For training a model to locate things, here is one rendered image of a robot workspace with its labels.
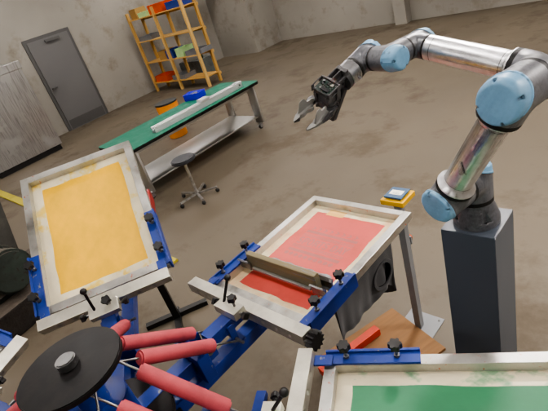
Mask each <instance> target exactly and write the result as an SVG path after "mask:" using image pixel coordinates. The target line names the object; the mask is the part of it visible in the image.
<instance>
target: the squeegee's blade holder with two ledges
mask: <svg viewBox="0 0 548 411"><path fill-rule="evenodd" d="M252 269H253V270H255V271H257V272H261V273H263V274H265V275H268V276H272V277H274V278H276V279H279V280H281V281H285V282H287V283H290V284H292V285H296V286H298V287H301V288H303V289H307V290H310V291H311V290H312V288H311V287H310V286H307V285H304V284H301V283H298V282H296V281H292V280H290V279H287V278H285V277H283V276H278V275H277V274H274V273H271V272H267V271H265V270H263V269H260V268H257V267H252Z"/></svg>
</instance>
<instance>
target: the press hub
mask: <svg viewBox="0 0 548 411"><path fill-rule="evenodd" d="M121 356H122V340H121V338H120V337H119V335H118V333H117V332H116V331H115V330H113V329H110V328H108V327H103V326H97V327H90V328H86V329H82V330H79V331H77V332H75V333H73V334H70V335H68V336H66V337H65V338H62V339H61V340H59V341H58V342H56V343H55V344H53V345H52V346H51V347H49V348H48V349H47V350H45V351H44V352H43V353H42V354H41V355H40V356H39V357H38V358H37V359H36V360H35V361H34V362H33V363H32V364H31V365H30V366H29V368H28V369H27V371H26V372H25V374H24V376H23V377H22V379H21V381H20V384H19V386H18V388H17V392H16V403H17V405H18V407H19V409H20V410H21V411H97V408H96V403H95V399H94V398H91V396H92V395H94V394H95V393H96V392H97V396H98V397H100V398H102V399H104V400H107V401H110V402H112V403H114V404H117V405H119V404H120V402H121V401H122V400H124V399H126V400H129V401H131V402H133V403H136V404H139V405H141V403H140V402H139V401H138V398H139V397H140V396H141V395H142V394H143V393H144V392H145V391H146V390H147V389H149V388H150V386H151V385H149V384H147V383H146V382H142V381H140V380H138V379H136V378H130V379H127V380H124V379H123V378H120V377H118V376H111V375H112V374H113V372H114V370H115V369H116V367H117V365H118V363H119V361H120V359H121ZM141 406H142V405H141ZM99 408H100V411H116V410H117V408H115V407H113V406H111V405H109V404H105V403H104V402H101V401H99ZM147 409H151V410H152V411H183V410H182V409H181V408H178V409H177V410H176V403H175V398H174V396H173V394H170V393H169V392H167V391H163V392H162V393H161V394H160V395H159V396H158V397H157V398H156V399H155V400H154V401H153V402H152V403H151V404H150V405H149V406H148V407H147Z"/></svg>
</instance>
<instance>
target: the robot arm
mask: <svg viewBox="0 0 548 411"><path fill-rule="evenodd" d="M415 58H418V59H421V60H428V61H431V62H435V63H438V64H443V65H447V66H450V67H454V68H457V69H463V70H466V71H470V72H473V73H479V74H483V75H486V76H490V77H491V78H489V79H488V80H487V81H486V82H485V83H484V84H483V85H482V86H481V87H480V89H479V91H478V93H477V96H476V99H475V105H477V107H476V109H475V115H476V117H477V119H476V121H475V123H474V125H473V126H472V128H471V130H470V132H469V134H468V135H467V137H466V139H465V140H464V142H463V144H462V146H461V147H460V149H459V151H458V152H457V155H456V157H455V158H454V159H453V162H452V163H451V165H450V167H449V168H448V169H447V170H444V171H442V172H441V173H440V174H439V175H438V177H437V179H436V181H435V182H434V184H433V186H432V187H431V188H430V189H427V190H426V191H425V192H424V193H423V194H422V205H423V206H424V209H425V211H426V212H427V213H428V214H429V215H430V216H431V217H432V218H433V219H436V220H438V221H441V222H448V221H449V220H451V219H453V223H454V225H455V226H456V227H457V228H459V229H461V230H463V231H467V232H485V231H488V230H491V229H493V228H495V227H496V226H497V225H498V224H499V223H500V222H501V212H500V210H499V209H498V206H497V203H496V202H495V200H494V189H493V165H492V163H491V161H490V160H491V159H492V158H493V156H494V154H495V153H496V151H497V150H498V149H499V147H500V146H501V144H502V142H503V141H504V139H505V138H506V137H507V135H508V134H509V133H512V132H515V131H517V130H518V129H519V128H520V127H521V126H522V125H523V124H524V122H525V120H526V119H527V118H528V116H529V114H530V113H531V112H532V111H533V110H534V109H535V107H536V106H538V105H539V104H541V103H542V102H543V101H545V100H546V99H548V55H547V54H546V53H543V52H540V51H535V50H532V49H527V48H523V47H517V48H515V49H514V50H509V49H505V48H500V47H496V46H489V45H484V44H479V43H475V42H468V41H463V40H459V39H455V38H447V37H443V36H439V35H435V34H434V32H433V31H431V30H430V29H429V28H420V29H416V30H414V31H413V32H411V33H409V34H407V35H405V36H403V37H402V38H399V39H397V40H395V41H394V42H391V43H389V44H386V45H384V46H381V45H380V44H379V43H378V42H377V41H374V40H373V39H369V40H366V41H365V42H363V43H362V44H360V45H359V46H358V47H357V49H356V50H355V51H354V52H353V53H352V54H351V55H350V56H349V57H348V58H347V59H346V60H345V61H344V62H343V63H342V64H340V65H338V66H337V67H336V68H335V69H334V70H333V71H332V72H331V73H330V74H329V75H328V76H327V77H325V76H324V75H321V76H320V77H319V78H318V79H317V80H316V81H315V82H314V83H313V84H312V85H311V88H312V91H313V95H311V96H309V97H308V98H307V99H306V100H305V99H302V100H301V101H300V102H299V104H298V111H297V113H296V115H295V117H294V123H295V122H300V120H301V118H303V117H305V116H306V114H307V113H310V112H312V111H313V110H314V104H316V107H320V108H322V109H320V108H319V109H318V110H317V112H316V117H315V119H314V120H313V123H311V124H309V126H308V127H307V129H306V130H312V129H314V128H316V127H318V126H320V125H321V124H324V123H325V122H327V121H328V120H331V121H332V122H333V121H335V120H336V119H337V117H338V114H339V111H340V108H341V106H342V104H343V100H344V97H345V95H346V93H347V90H350V89H351V88H352V87H353V86H354V85H355V84H356V83H357V82H358V81H359V80H360V79H361V78H362V77H363V76H364V75H365V74H366V73H367V72H368V71H375V72H391V73H393V72H397V71H402V70H404V69H405V68H406V65H408V63H409V61H410V60H413V59H415ZM318 80H319V82H318V83H317V84H316V85H315V86H314V84H315V83H316V82H317V81H318Z"/></svg>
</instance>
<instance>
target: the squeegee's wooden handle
mask: <svg viewBox="0 0 548 411"><path fill-rule="evenodd" d="M245 255H246V257H247V259H248V262H250V264H251V266H252V267H257V268H260V269H263V270H265V271H267V272H271V273H274V274H277V275H278V276H283V277H285V278H287V279H290V280H292V281H296V282H298V283H301V284H304V285H307V286H309V284H311V285H315V286H318V287H322V284H321V282H320V277H319V274H318V273H317V272H313V271H310V270H307V269H305V268H302V267H298V266H295V265H292V264H289V263H285V262H282V261H280V260H277V259H273V258H270V257H268V256H265V255H262V254H258V253H255V252H253V251H250V250H249V251H248V252H247V253H246V254H245Z"/></svg>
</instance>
